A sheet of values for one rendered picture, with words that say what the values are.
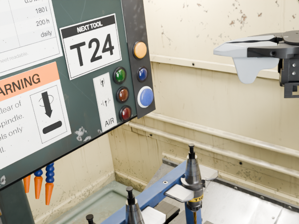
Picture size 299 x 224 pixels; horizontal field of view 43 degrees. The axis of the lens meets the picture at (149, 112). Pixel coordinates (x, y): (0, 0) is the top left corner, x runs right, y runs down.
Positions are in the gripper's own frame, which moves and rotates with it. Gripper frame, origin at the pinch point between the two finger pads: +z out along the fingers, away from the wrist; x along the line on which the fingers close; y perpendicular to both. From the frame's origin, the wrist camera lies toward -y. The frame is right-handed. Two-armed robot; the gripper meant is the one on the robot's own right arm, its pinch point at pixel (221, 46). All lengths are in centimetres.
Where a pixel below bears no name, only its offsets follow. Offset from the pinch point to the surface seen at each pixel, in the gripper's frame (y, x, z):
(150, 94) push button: 7.6, 0.5, 12.0
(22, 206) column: 61, 36, 70
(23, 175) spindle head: 10.4, -19.7, 24.8
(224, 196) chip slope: 81, 72, 4
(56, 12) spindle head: -8.5, -11.2, 19.8
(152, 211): 42.8, 14.0, 18.2
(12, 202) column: 58, 34, 72
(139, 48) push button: -0.5, -0.4, 12.6
